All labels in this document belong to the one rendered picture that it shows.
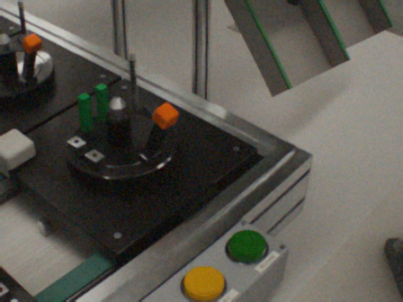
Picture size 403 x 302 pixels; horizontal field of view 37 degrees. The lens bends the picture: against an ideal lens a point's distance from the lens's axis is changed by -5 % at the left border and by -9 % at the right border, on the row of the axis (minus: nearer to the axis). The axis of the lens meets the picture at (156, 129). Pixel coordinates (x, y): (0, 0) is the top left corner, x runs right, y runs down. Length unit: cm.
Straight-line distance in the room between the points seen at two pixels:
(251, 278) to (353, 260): 21
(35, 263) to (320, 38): 51
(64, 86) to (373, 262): 50
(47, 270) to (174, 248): 15
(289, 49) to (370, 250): 30
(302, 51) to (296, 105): 18
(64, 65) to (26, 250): 33
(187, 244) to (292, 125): 39
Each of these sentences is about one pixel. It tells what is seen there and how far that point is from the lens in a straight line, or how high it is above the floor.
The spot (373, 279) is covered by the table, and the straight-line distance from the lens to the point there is 81.
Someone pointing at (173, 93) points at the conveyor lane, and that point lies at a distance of 90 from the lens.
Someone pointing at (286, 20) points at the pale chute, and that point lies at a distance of 91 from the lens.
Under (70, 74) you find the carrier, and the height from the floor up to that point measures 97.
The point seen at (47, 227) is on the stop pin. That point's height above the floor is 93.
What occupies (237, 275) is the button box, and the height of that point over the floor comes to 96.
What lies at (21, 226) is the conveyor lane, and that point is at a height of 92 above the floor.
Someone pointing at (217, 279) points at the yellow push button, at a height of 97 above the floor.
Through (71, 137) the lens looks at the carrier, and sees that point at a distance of 78.
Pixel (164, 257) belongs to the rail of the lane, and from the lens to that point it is 67.
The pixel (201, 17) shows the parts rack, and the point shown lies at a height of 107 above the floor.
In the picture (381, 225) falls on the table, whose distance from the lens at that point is 88.
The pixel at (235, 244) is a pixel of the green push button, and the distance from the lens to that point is 67.
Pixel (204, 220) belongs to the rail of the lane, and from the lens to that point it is 71.
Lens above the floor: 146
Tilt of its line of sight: 37 degrees down
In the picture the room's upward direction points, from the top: 2 degrees counter-clockwise
